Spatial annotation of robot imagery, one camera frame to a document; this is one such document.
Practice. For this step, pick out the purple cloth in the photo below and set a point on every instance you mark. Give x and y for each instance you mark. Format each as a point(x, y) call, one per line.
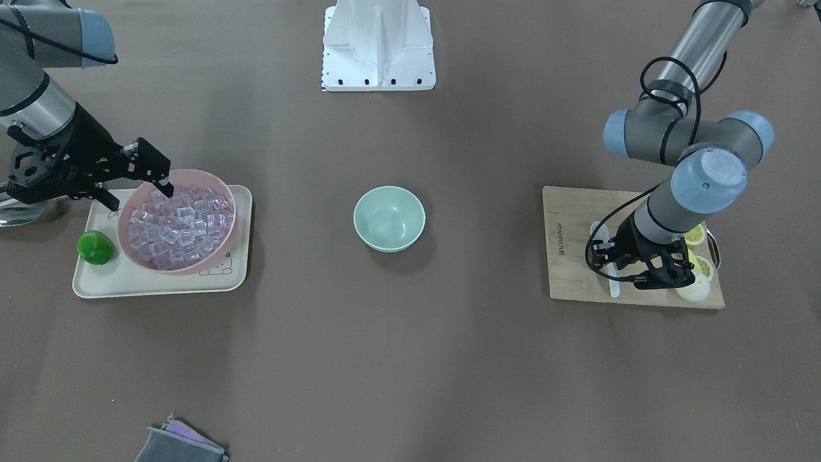
point(180, 428)

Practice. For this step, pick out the lemon slice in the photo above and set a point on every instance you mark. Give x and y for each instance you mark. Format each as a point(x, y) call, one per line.
point(695, 236)
point(703, 266)

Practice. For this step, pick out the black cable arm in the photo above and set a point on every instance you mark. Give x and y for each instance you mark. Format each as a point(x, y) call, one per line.
point(661, 91)
point(58, 36)

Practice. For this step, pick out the cream rectangular tray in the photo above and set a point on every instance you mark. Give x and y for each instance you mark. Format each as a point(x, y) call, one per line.
point(122, 277)

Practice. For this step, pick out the white onion half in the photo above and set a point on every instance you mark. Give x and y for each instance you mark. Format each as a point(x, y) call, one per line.
point(698, 291)

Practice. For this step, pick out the wooden cutting board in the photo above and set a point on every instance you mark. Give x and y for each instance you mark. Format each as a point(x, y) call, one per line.
point(569, 213)

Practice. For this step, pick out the clear ice cubes pile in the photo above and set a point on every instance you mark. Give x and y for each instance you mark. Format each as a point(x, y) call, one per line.
point(181, 231)

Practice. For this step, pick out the lemon slice upper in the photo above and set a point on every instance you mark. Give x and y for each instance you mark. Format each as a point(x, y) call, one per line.
point(695, 236)

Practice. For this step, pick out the mint green bowl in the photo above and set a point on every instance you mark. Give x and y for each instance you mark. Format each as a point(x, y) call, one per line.
point(389, 219)

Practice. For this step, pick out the metal ice scoop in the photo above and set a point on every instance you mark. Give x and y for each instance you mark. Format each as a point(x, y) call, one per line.
point(15, 213)

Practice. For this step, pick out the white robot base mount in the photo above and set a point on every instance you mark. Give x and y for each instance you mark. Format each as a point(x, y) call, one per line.
point(377, 46)

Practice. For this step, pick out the grey folded cloth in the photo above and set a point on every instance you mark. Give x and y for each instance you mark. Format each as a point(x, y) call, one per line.
point(162, 445)

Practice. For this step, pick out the white plastic spoon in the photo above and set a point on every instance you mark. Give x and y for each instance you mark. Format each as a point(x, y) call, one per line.
point(604, 235)

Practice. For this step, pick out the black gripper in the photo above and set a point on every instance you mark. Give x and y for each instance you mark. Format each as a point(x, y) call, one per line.
point(85, 146)

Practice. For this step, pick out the pink bowl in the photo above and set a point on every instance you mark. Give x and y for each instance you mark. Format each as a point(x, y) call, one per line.
point(178, 178)

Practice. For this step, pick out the green lime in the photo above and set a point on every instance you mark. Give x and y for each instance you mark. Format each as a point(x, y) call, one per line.
point(95, 248)

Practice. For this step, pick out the lemon slice lower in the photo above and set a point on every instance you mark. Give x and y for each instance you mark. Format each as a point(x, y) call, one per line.
point(703, 266)

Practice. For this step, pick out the black gripper second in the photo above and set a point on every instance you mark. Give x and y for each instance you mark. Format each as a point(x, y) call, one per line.
point(645, 241)

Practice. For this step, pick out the robot arm with blue joints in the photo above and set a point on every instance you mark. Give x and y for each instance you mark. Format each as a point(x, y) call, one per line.
point(29, 95)

